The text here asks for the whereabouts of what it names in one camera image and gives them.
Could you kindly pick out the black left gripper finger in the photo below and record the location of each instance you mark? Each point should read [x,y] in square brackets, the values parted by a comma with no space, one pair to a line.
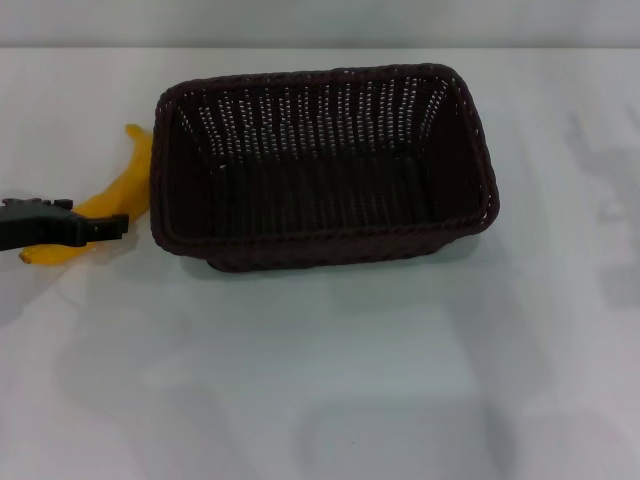
[30,202]
[105,227]

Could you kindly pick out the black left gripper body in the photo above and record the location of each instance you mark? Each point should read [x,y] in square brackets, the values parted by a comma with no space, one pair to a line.
[30,230]

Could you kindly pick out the yellow banana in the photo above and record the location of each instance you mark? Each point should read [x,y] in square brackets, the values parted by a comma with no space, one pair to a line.
[132,170]

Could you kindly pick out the black woven plastic basket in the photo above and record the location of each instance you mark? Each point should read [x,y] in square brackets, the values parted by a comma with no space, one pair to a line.
[325,190]

